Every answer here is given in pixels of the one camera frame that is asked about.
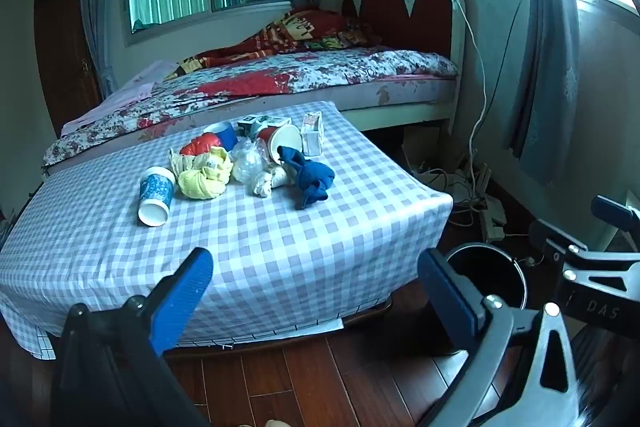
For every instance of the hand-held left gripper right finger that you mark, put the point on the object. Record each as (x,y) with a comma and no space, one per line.
(450,302)

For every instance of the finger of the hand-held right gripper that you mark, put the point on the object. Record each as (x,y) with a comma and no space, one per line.
(550,234)
(614,211)

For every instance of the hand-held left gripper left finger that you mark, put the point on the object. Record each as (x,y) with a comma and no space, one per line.
(182,302)

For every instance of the black trash bin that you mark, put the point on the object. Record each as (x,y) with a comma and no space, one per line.
(495,277)

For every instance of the pale yellow cloth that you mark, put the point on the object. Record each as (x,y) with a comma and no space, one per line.
(200,184)

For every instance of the red paper cup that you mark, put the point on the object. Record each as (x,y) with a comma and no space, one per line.
(282,141)

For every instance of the white power strip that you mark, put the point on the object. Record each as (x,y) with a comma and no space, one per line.
(481,177)
(492,217)

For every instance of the blue patterned paper cup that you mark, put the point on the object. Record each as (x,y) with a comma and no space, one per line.
(157,192)

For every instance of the purple checkered tablecloth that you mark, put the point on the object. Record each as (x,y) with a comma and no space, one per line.
(300,247)

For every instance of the patterned grey curtain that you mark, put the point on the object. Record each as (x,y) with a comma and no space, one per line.
(545,82)

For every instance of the clear plastic bag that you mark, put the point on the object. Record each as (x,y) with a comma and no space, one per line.
(247,162)

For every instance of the red plastic bag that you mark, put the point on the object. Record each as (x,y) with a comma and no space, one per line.
(200,144)

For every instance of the blue cup at back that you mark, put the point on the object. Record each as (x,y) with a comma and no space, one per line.
(227,137)

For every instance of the dark blue cloth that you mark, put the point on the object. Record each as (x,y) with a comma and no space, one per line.
(310,179)

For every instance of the green white small box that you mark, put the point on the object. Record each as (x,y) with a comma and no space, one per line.
(265,122)

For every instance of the faded floral mattress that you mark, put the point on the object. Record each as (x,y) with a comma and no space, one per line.
(400,92)

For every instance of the tall white carton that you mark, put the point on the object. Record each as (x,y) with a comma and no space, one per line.
(312,139)

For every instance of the pink cloth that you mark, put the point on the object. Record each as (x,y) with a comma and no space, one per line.
(130,87)

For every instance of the red floral quilt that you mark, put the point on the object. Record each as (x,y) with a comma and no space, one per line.
(250,82)

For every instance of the bed with red headboard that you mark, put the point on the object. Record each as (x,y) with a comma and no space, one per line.
(430,7)

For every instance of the brown wooden door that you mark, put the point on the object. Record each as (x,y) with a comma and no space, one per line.
(60,47)

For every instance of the red printed blanket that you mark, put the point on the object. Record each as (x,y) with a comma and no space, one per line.
(290,29)

